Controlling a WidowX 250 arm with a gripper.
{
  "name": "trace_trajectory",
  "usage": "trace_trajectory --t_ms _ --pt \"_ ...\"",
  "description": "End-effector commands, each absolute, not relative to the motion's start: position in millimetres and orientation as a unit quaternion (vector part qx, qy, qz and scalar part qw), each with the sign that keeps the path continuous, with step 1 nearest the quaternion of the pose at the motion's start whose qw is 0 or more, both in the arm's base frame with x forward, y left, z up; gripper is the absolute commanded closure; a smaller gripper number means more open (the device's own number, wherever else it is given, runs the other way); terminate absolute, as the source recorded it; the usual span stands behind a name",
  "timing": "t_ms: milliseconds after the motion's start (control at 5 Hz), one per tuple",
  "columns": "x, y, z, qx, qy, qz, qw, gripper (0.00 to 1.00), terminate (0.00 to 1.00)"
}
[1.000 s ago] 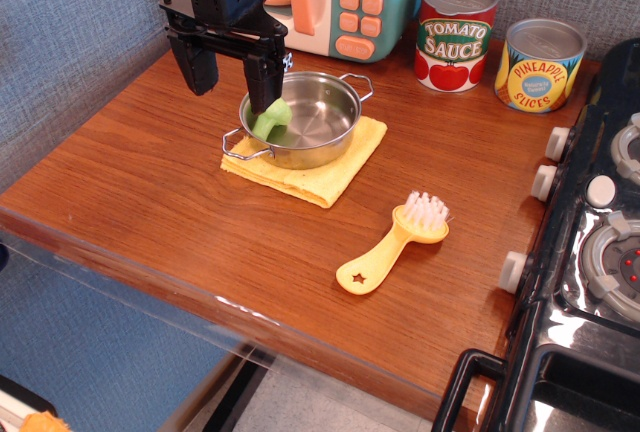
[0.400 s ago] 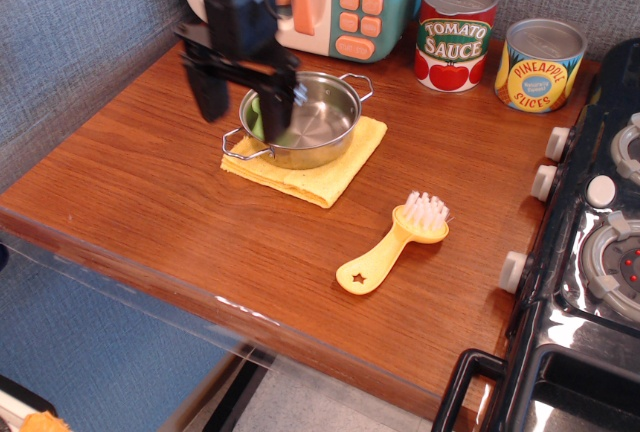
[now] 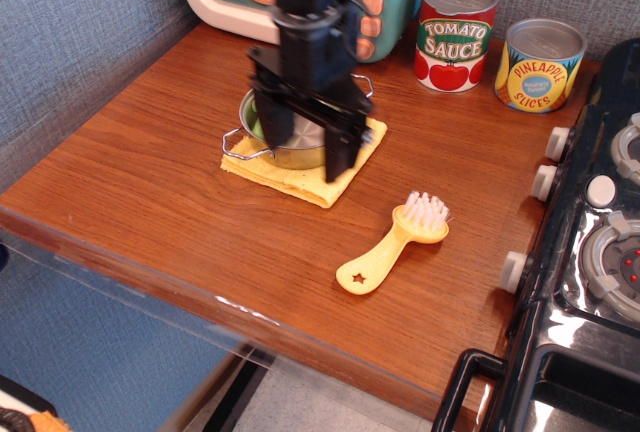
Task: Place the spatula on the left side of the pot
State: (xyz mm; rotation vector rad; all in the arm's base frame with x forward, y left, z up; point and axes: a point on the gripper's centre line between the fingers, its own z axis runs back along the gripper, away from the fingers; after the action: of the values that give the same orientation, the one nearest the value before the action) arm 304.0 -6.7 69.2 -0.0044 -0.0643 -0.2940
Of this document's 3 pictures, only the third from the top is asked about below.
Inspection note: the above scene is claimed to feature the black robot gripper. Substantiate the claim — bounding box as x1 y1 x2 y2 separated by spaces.
249 2 368 183

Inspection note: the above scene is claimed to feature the yellow toy dish brush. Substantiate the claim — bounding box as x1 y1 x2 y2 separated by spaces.
335 191 450 296

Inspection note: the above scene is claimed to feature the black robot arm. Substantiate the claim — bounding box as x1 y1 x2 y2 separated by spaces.
248 0 373 182

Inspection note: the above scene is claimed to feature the stainless steel pot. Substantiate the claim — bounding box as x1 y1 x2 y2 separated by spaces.
222 74 374 170

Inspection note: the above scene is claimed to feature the green toy broccoli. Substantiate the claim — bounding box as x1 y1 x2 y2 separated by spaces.
250 100 264 140

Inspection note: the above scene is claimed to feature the yellow folded cloth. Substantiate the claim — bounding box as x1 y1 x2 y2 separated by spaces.
220 119 388 209

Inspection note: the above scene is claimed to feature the tomato sauce can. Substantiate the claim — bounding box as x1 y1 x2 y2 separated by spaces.
414 0 499 93

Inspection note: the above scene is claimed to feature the white stove knob middle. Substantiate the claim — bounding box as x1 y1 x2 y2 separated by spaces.
530 165 557 202

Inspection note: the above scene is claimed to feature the white stove knob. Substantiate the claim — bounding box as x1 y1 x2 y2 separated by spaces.
499 251 528 294
530 165 557 202
545 127 571 162

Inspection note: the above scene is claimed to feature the pineapple slices can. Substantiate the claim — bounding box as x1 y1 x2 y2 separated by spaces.
494 18 587 113

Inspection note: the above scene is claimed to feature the white stove knob upper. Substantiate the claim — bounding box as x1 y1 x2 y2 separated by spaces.
545 127 571 162

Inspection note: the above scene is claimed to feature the white stove knob lower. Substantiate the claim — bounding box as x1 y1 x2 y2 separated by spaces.
499 251 528 294

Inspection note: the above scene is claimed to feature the black toy stove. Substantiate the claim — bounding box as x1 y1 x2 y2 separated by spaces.
433 39 639 431

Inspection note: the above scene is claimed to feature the orange plush object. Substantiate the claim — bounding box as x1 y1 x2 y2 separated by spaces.
1 408 71 432

